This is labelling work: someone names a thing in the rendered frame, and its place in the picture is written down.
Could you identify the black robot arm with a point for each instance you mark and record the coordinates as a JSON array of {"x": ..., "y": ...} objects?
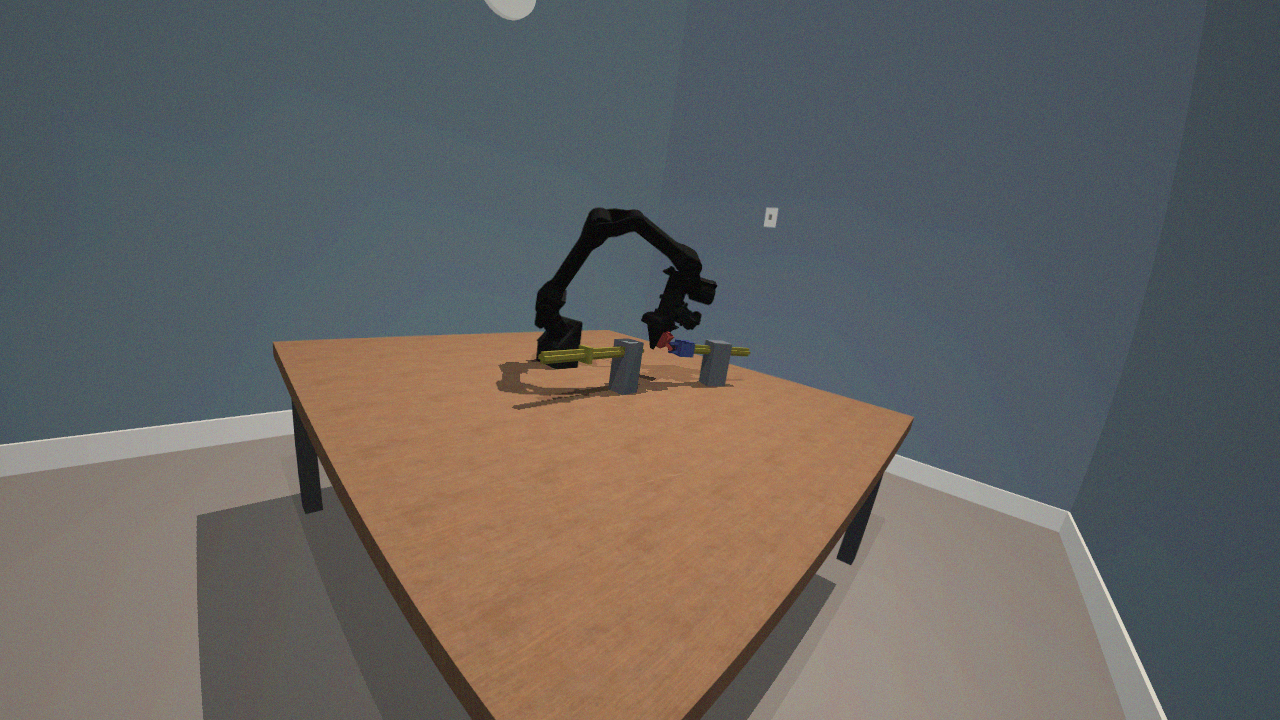
[{"x": 601, "y": 224}]

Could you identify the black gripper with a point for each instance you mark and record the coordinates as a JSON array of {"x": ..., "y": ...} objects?
[{"x": 661, "y": 320}]

